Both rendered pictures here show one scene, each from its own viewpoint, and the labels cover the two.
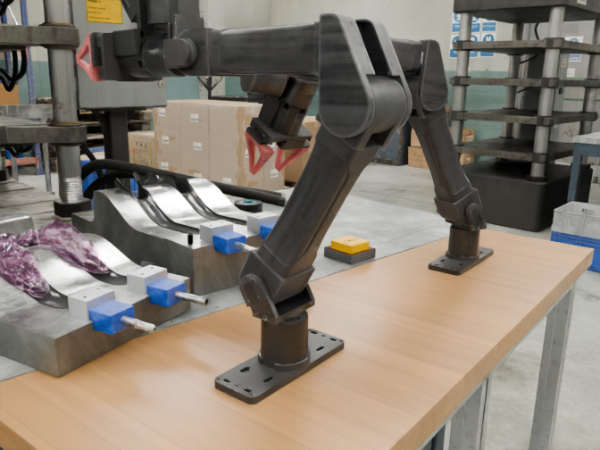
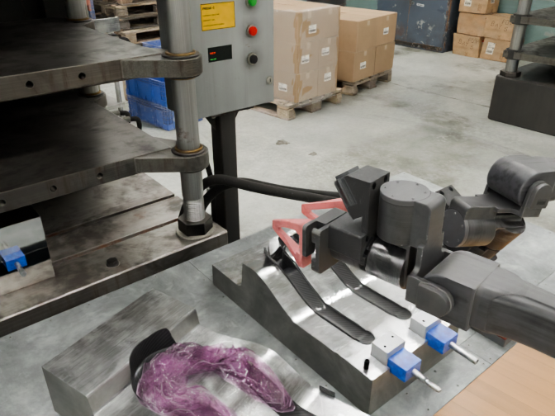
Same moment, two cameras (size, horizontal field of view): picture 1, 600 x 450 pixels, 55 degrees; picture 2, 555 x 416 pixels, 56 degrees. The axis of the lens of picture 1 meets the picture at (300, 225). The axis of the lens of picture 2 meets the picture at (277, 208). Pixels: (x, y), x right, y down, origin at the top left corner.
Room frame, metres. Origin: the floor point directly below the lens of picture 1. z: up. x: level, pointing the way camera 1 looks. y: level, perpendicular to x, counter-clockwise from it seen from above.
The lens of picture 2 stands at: (0.28, 0.28, 1.57)
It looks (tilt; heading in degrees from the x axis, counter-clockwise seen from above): 28 degrees down; 5
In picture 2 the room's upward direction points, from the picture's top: straight up
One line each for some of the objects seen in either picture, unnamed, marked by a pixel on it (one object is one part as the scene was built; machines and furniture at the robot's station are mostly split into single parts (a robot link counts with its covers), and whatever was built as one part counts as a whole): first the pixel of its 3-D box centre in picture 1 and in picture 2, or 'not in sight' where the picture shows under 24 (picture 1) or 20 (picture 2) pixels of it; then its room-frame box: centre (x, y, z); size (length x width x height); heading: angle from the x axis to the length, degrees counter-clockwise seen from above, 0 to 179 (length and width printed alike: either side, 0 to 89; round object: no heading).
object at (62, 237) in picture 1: (20, 247); (209, 383); (0.89, 0.45, 0.90); 0.26 x 0.18 x 0.08; 62
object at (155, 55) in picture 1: (168, 51); (395, 256); (0.83, 0.19, 1.21); 0.07 x 0.06 x 0.07; 52
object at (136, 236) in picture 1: (178, 221); (324, 290); (1.19, 0.26, 0.87); 0.50 x 0.26 x 0.14; 44
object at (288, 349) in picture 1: (284, 337); not in sight; (0.70, 0.02, 0.84); 0.20 x 0.07 x 0.08; 142
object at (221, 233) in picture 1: (232, 243); (408, 367); (0.96, 0.12, 0.89); 0.13 x 0.05 x 0.05; 44
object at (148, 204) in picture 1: (177, 201); (327, 277); (1.17, 0.26, 0.92); 0.35 x 0.16 x 0.09; 44
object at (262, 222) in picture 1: (279, 233); (445, 341); (1.03, 0.04, 0.89); 0.13 x 0.05 x 0.05; 43
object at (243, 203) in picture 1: (247, 208); not in sight; (1.55, 0.15, 0.82); 0.08 x 0.08 x 0.04
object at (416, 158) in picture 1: (442, 137); (490, 24); (7.70, -1.88, 0.42); 0.86 x 0.33 x 0.83; 47
